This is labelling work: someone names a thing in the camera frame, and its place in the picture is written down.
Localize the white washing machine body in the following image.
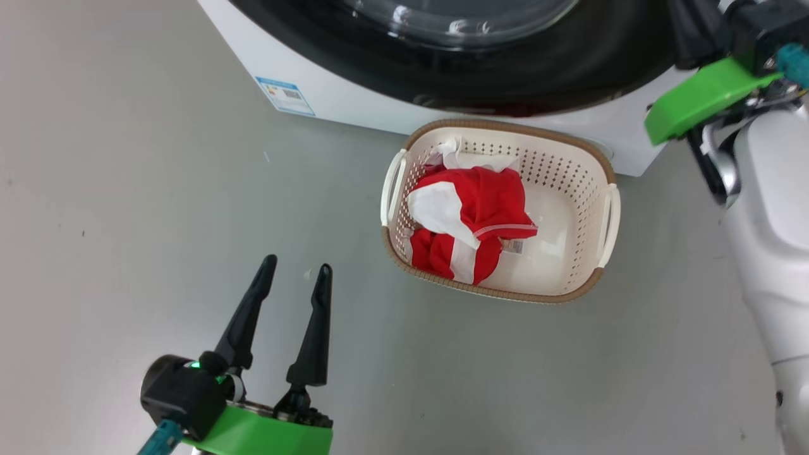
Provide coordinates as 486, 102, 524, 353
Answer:
197, 0, 709, 178

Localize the blue energy label sticker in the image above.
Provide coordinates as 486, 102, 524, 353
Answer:
256, 77, 315, 116

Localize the red and white garment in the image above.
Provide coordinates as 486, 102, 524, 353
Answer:
404, 139, 538, 285

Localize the left black cable teal plug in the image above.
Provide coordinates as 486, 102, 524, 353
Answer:
136, 418, 184, 455

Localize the black round glass door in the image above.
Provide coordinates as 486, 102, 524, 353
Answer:
228, 0, 677, 118

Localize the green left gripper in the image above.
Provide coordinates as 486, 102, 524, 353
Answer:
183, 255, 334, 455

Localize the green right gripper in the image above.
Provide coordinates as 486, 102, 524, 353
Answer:
645, 0, 784, 146

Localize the cream perforated laundry basket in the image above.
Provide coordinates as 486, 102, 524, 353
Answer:
380, 119, 621, 304

